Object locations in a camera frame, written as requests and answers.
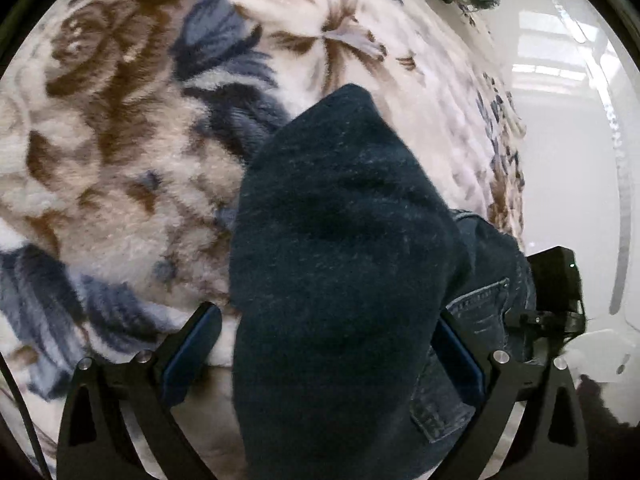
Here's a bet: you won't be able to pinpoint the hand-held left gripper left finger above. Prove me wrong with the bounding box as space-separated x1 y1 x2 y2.
56 302 224 480

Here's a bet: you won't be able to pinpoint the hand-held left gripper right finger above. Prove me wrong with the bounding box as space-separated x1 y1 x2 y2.
429 309 591 480

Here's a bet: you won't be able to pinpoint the dark blue denim pants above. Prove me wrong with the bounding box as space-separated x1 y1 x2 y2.
227 82 539 480

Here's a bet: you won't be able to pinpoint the white plastic object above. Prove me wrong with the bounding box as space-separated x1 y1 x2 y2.
564 329 640 428

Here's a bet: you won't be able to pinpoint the dark cloth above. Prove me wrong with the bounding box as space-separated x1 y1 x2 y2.
574 374 640 480

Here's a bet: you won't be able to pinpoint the floral brown and blue blanket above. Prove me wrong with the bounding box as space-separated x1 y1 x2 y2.
0 0 528 480

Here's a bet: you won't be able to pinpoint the black cable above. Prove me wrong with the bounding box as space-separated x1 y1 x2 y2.
0 352 53 480

